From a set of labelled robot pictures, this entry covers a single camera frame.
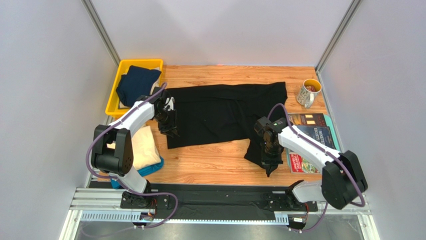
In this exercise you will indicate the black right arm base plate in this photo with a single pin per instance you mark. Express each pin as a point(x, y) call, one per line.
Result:
point(285, 201)

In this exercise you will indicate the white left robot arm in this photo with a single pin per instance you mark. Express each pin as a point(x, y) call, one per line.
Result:
point(111, 151)

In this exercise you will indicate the teal folded shirt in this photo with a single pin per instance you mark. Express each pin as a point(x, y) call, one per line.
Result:
point(145, 171)

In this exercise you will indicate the aluminium corner post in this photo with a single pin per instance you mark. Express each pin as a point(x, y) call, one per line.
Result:
point(338, 33)
point(96, 20)

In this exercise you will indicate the yellow rimmed mug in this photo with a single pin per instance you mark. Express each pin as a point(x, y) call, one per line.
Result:
point(308, 92)

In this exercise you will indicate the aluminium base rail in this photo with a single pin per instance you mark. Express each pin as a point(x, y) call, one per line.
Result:
point(90, 217)

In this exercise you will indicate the left aluminium corner post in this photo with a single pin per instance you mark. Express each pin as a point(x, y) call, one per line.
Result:
point(96, 20)

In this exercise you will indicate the cream folded shirt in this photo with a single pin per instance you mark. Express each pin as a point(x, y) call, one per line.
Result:
point(145, 153)

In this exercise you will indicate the dark blue book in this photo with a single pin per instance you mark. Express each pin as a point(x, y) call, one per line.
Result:
point(317, 126)

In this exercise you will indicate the navy blue folded shirt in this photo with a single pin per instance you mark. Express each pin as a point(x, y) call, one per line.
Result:
point(138, 81)

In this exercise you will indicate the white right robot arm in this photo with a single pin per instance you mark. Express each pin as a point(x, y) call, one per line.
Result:
point(342, 179)

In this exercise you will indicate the black t shirt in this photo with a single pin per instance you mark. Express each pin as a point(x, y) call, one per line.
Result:
point(220, 113)

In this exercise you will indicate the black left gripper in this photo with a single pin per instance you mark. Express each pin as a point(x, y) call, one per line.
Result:
point(167, 129)

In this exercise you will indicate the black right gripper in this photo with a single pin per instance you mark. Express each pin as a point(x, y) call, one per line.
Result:
point(268, 157)

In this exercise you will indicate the yellow plastic bin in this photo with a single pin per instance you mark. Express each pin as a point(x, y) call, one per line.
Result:
point(112, 108)

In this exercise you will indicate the right aluminium corner post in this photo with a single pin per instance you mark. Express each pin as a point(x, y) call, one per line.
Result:
point(338, 33)

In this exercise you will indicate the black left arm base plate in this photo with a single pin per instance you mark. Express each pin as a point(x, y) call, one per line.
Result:
point(133, 201)

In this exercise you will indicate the red illustrated book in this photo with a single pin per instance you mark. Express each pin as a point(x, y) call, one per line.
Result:
point(299, 165)

